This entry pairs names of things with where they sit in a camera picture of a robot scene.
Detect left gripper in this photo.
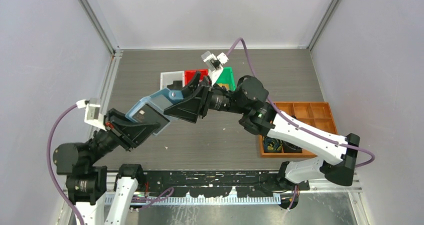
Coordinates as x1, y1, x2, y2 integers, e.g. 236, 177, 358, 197
86, 106, 160, 165

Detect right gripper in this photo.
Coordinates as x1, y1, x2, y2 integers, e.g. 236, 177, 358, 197
163, 70, 248, 123

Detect blue leather card holder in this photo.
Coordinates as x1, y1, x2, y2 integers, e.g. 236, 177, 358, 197
125, 88, 184, 136

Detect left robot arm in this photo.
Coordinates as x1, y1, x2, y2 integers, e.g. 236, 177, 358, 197
52, 107, 161, 225

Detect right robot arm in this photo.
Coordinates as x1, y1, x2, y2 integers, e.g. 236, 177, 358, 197
164, 73, 360, 191

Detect black cards in white bin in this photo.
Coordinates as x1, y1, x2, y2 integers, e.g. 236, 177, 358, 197
166, 80, 184, 90

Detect black card in holder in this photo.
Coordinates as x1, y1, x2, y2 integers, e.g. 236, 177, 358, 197
133, 104, 170, 133

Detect gold cards in green bin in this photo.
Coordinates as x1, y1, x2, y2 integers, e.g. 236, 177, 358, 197
218, 83, 230, 90

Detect red plastic bin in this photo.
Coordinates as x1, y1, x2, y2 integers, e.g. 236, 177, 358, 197
184, 69, 209, 85

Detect white plastic bin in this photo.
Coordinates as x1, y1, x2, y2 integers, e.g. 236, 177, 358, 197
159, 70, 185, 89

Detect green plastic bin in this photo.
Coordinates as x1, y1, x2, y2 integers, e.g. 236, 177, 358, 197
216, 67, 237, 91

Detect rolled belt bottom left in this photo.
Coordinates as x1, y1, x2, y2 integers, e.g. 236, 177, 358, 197
262, 136, 283, 153

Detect orange compartment tray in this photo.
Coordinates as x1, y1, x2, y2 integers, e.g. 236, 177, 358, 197
258, 101, 338, 159

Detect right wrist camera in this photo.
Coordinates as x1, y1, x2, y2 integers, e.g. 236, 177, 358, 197
201, 51, 229, 85

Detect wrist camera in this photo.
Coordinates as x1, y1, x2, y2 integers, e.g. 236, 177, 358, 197
75, 98, 106, 131
201, 51, 229, 85

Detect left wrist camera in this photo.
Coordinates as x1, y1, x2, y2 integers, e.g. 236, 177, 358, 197
75, 98, 106, 131

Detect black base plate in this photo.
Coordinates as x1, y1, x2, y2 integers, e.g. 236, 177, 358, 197
137, 170, 295, 198

